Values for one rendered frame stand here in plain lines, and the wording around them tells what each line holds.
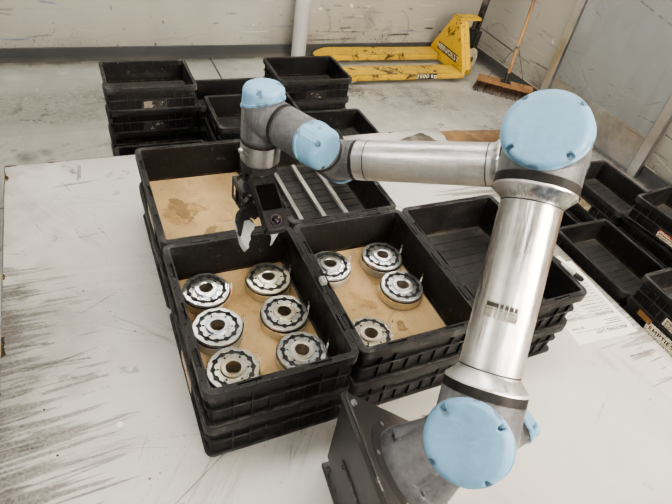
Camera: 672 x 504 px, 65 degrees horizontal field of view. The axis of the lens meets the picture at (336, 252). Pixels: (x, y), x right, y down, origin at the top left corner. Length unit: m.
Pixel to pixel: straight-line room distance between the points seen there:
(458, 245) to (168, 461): 0.90
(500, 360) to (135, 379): 0.81
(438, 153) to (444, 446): 0.47
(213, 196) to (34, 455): 0.75
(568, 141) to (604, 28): 3.68
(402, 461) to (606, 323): 0.95
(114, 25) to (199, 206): 2.95
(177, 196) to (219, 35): 3.03
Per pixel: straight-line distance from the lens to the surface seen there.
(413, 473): 0.90
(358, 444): 0.90
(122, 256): 1.54
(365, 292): 1.28
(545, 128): 0.75
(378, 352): 1.05
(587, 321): 1.67
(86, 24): 4.31
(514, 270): 0.74
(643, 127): 4.18
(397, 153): 0.96
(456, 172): 0.93
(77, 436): 1.22
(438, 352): 1.19
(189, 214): 1.45
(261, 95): 0.94
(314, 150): 0.88
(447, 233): 1.53
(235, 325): 1.14
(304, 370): 0.99
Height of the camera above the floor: 1.73
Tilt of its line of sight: 41 degrees down
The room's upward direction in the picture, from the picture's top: 11 degrees clockwise
